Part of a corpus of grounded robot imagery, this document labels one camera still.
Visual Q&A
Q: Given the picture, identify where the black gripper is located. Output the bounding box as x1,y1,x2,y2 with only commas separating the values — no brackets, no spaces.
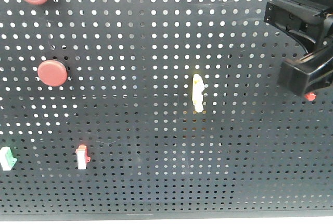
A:
264,0,332,96

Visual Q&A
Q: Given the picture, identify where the red toggle switch block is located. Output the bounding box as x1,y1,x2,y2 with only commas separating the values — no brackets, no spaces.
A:
304,92,316,102

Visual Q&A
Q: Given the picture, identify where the lower red mushroom button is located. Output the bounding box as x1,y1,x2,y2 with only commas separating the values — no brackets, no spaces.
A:
37,60,68,86

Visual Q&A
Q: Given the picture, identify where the black perforated pegboard panel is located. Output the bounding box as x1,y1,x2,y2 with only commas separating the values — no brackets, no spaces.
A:
1,0,332,221

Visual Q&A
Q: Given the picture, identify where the yellow toggle switch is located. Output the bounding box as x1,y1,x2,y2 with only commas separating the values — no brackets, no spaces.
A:
192,73,205,113

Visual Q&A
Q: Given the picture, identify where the red-white rocker switch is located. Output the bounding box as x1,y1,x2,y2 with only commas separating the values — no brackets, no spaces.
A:
75,144,91,170

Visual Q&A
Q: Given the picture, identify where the green-white rocker switch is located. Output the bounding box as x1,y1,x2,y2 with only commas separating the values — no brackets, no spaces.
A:
1,146,17,171

